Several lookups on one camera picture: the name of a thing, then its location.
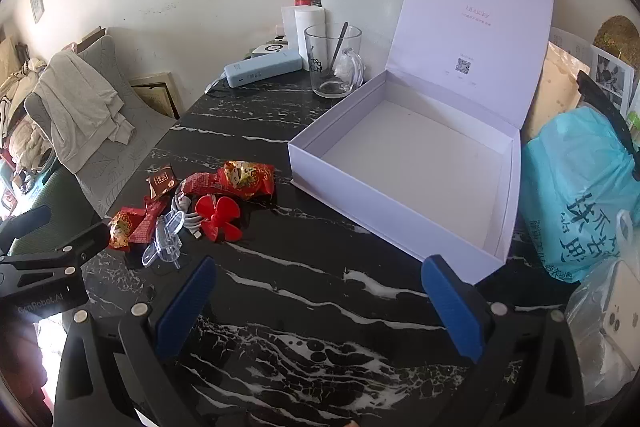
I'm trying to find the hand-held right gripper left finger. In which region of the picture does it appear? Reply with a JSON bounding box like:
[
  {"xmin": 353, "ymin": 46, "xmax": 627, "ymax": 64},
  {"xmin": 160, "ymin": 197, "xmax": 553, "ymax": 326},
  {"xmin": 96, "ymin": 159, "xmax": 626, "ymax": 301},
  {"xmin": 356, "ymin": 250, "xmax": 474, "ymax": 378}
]
[{"xmin": 52, "ymin": 256, "xmax": 218, "ymax": 427}]

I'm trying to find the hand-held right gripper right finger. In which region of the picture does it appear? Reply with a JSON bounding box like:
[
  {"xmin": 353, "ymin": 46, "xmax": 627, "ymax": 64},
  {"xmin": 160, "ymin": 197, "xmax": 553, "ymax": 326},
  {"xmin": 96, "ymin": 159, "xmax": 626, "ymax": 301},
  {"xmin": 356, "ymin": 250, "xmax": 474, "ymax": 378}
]
[{"xmin": 421, "ymin": 254, "xmax": 586, "ymax": 427}]

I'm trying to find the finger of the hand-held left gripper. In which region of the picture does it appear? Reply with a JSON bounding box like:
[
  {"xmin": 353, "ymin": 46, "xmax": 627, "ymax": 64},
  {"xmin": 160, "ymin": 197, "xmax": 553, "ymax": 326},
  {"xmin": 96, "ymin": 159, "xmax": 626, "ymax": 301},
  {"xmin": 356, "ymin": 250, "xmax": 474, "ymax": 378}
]
[
  {"xmin": 0, "ymin": 223, "xmax": 111, "ymax": 281},
  {"xmin": 0, "ymin": 205, "xmax": 53, "ymax": 254}
]

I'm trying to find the small red cartoon snack packet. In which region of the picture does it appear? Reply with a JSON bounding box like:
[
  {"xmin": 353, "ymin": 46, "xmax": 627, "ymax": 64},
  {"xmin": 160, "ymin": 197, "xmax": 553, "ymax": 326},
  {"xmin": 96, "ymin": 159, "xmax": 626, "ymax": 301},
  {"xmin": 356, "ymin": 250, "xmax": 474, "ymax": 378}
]
[{"xmin": 107, "ymin": 211, "xmax": 135, "ymax": 250}]

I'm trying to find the plain red snack packet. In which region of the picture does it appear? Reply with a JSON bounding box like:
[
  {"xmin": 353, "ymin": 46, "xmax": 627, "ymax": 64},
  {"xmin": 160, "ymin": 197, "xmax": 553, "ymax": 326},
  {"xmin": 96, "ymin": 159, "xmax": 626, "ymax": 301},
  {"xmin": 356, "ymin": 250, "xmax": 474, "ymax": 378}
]
[{"xmin": 120, "ymin": 196, "xmax": 169, "ymax": 244}]

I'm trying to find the red fan propeller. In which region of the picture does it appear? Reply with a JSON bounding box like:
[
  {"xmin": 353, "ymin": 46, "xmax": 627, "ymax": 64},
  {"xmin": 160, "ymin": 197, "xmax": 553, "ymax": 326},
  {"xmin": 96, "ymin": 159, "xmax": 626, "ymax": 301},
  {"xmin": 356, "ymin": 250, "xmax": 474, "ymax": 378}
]
[{"xmin": 194, "ymin": 194, "xmax": 244, "ymax": 243}]

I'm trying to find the large red cartoon snack packet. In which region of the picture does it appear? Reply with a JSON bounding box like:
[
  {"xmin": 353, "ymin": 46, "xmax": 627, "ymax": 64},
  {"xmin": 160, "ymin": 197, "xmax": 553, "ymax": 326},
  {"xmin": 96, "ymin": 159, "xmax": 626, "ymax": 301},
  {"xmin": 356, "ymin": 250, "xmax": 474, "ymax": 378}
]
[{"xmin": 218, "ymin": 161, "xmax": 277, "ymax": 200}]

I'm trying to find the white gift box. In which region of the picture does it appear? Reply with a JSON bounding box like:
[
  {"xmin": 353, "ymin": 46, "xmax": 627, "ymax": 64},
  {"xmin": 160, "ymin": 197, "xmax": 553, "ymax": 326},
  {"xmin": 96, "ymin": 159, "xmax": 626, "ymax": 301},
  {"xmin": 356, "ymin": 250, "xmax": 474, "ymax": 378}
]
[{"xmin": 287, "ymin": 0, "xmax": 565, "ymax": 285}]

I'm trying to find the green chair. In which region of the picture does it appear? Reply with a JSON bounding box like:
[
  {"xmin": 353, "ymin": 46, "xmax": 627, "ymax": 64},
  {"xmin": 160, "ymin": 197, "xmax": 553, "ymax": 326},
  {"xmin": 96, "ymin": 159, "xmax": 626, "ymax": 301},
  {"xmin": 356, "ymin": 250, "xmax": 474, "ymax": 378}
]
[{"xmin": 0, "ymin": 164, "xmax": 101, "ymax": 258}]

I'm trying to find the brown snack packet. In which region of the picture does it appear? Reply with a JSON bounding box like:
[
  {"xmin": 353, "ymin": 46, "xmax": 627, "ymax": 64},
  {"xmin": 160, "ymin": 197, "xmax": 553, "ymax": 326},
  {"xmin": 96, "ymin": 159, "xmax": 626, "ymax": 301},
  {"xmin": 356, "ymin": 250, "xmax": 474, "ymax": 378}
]
[{"xmin": 146, "ymin": 163, "xmax": 179, "ymax": 201}]

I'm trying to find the light grey garment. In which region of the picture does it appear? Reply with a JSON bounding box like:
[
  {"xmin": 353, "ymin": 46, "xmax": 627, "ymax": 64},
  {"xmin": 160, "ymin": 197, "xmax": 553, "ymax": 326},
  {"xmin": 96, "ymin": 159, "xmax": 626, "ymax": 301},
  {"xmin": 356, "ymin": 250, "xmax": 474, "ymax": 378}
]
[{"xmin": 37, "ymin": 51, "xmax": 136, "ymax": 174}]

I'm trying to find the pile of clothes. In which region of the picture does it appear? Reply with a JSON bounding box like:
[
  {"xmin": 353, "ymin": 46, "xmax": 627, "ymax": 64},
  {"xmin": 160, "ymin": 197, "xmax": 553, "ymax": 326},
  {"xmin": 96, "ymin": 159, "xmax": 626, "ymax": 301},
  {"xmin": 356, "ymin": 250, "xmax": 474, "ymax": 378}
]
[{"xmin": 0, "ymin": 34, "xmax": 56, "ymax": 188}]

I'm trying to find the long red snack packet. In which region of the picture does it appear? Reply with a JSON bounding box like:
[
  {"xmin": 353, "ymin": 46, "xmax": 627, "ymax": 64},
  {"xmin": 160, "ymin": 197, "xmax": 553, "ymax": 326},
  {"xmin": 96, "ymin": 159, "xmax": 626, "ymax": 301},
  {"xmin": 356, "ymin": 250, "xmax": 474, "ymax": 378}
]
[{"xmin": 175, "ymin": 172, "xmax": 226, "ymax": 204}]

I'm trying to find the grey padded chair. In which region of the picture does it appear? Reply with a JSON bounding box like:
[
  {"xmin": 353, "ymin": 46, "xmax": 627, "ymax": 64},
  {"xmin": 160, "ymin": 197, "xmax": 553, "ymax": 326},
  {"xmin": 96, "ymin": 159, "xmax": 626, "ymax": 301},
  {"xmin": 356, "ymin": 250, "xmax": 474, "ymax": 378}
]
[{"xmin": 24, "ymin": 26, "xmax": 178, "ymax": 218}]

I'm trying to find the clear plastic bag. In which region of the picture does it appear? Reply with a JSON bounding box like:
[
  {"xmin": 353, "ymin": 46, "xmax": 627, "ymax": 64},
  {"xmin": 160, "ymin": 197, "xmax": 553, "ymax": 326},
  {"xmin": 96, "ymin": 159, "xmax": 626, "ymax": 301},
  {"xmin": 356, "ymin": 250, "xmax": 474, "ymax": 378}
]
[{"xmin": 565, "ymin": 212, "xmax": 640, "ymax": 405}]

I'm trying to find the white phone box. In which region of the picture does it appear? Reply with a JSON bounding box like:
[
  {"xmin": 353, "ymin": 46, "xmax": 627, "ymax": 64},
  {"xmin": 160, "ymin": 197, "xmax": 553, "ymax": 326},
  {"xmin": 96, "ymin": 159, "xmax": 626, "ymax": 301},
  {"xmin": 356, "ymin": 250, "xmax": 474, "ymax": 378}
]
[{"xmin": 597, "ymin": 259, "xmax": 640, "ymax": 358}]

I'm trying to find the wooden framed certificate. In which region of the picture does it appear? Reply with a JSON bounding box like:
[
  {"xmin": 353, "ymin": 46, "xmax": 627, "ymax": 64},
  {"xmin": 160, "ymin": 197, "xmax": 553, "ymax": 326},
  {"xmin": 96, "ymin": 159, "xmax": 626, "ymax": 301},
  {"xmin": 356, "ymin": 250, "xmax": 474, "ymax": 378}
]
[{"xmin": 129, "ymin": 71, "xmax": 182, "ymax": 120}]

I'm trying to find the teal plastic bag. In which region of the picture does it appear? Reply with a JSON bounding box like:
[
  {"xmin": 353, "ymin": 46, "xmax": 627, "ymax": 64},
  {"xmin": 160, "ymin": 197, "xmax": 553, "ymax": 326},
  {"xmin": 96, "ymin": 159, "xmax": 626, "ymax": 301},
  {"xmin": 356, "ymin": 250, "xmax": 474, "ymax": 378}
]
[{"xmin": 520, "ymin": 107, "xmax": 640, "ymax": 284}]

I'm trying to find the brown paper bag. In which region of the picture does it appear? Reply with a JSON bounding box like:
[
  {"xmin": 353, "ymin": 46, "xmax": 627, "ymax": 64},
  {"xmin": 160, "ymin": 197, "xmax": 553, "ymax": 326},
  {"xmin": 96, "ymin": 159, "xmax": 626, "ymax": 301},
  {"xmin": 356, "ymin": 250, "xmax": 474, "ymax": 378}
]
[{"xmin": 522, "ymin": 41, "xmax": 592, "ymax": 140}]

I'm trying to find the light blue power bank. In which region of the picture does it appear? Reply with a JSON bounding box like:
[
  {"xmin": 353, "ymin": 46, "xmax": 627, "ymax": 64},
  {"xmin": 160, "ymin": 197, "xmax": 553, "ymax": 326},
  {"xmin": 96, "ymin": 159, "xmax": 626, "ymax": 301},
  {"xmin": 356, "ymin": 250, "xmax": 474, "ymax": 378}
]
[{"xmin": 223, "ymin": 48, "xmax": 304, "ymax": 88}]

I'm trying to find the white crumpled tissue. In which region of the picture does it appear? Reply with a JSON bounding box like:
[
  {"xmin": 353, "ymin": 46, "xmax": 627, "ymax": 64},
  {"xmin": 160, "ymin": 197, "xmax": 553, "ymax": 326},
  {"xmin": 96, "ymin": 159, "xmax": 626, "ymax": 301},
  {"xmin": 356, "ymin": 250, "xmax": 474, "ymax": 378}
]
[{"xmin": 334, "ymin": 52, "xmax": 359, "ymax": 80}]

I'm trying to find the small white round-dial device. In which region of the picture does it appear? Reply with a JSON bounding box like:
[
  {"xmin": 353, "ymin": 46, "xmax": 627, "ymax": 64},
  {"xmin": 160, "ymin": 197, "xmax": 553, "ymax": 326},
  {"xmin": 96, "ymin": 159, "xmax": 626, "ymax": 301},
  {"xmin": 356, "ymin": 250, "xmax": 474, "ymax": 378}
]
[{"xmin": 257, "ymin": 41, "xmax": 291, "ymax": 58}]

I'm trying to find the printed photo sheet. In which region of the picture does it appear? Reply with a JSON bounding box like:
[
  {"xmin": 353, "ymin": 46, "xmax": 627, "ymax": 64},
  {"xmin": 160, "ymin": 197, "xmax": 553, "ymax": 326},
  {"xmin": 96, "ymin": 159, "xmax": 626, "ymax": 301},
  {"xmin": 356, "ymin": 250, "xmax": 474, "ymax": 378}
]
[{"xmin": 590, "ymin": 44, "xmax": 636, "ymax": 118}]

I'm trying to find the glass mug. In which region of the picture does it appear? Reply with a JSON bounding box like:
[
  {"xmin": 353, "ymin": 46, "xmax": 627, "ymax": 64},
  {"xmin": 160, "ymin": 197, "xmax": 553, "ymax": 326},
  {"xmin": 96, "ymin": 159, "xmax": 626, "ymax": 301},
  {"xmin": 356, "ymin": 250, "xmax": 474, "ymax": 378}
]
[{"xmin": 304, "ymin": 25, "xmax": 366, "ymax": 99}]

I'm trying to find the metal spoon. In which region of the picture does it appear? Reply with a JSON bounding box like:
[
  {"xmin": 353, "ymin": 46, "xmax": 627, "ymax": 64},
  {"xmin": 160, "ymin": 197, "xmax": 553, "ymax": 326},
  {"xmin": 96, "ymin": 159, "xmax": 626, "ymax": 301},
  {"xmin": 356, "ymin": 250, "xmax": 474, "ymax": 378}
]
[{"xmin": 320, "ymin": 22, "xmax": 349, "ymax": 82}]

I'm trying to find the white paper towel roll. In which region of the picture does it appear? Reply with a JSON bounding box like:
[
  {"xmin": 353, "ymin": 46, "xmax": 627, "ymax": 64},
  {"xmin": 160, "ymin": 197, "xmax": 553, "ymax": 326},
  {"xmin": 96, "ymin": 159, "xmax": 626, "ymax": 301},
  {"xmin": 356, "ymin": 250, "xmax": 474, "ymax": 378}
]
[{"xmin": 294, "ymin": 7, "xmax": 327, "ymax": 72}]

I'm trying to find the round woven tray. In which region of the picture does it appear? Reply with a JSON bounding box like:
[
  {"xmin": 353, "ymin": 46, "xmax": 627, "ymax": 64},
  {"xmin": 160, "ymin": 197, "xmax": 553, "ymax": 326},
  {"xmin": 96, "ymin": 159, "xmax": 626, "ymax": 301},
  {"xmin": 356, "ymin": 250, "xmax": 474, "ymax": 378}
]
[{"xmin": 593, "ymin": 14, "xmax": 640, "ymax": 72}]

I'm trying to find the white coiled cable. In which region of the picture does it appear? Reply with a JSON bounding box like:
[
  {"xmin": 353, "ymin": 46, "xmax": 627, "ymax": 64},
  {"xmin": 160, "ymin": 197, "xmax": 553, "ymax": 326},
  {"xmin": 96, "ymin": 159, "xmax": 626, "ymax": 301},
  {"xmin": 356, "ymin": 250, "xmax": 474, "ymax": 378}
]
[{"xmin": 170, "ymin": 194, "xmax": 206, "ymax": 240}]

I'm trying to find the black bag strap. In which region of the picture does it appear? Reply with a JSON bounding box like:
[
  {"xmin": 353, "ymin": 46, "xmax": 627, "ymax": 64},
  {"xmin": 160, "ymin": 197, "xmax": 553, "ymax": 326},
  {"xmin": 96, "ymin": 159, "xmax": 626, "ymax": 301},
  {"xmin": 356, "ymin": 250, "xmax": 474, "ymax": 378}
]
[{"xmin": 576, "ymin": 71, "xmax": 640, "ymax": 182}]

